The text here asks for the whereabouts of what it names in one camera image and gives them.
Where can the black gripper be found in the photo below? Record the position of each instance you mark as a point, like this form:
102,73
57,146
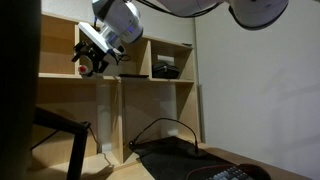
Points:
93,53

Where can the white bottle red cap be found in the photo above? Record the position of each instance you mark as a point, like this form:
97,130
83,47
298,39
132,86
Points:
82,69

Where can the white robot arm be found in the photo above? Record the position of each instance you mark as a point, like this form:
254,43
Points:
121,23

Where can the flat black object on shelf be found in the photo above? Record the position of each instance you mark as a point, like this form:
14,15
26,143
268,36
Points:
133,76

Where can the black case on shelf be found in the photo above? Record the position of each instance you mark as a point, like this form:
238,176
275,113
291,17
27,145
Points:
164,70

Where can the wooden shelf unit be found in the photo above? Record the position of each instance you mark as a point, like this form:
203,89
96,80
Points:
118,109

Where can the black monitor stand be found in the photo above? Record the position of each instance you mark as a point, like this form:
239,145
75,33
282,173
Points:
72,136

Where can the black monitor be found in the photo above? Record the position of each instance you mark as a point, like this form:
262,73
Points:
20,49

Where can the black desk mat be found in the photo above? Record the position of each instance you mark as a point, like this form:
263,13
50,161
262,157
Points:
169,158

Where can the grey mechanical keyboard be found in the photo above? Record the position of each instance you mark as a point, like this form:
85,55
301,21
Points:
232,173

